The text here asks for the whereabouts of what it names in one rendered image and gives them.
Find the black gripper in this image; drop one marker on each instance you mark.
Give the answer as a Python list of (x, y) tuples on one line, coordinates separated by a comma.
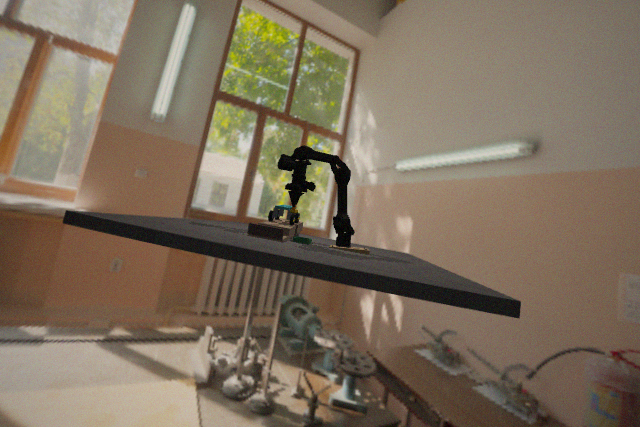
[(296, 190)]

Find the brown wooden ramp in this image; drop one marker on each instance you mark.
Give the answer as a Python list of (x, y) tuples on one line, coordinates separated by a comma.
[(278, 230)]

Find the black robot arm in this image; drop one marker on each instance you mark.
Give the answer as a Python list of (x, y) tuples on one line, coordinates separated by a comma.
[(342, 176)]

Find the green tray rim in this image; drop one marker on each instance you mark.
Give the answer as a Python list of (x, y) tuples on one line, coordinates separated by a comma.
[(302, 240)]

